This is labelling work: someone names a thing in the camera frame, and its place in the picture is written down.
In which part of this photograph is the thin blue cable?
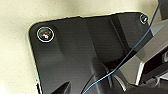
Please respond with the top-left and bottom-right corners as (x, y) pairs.
(81, 0), (164, 94)

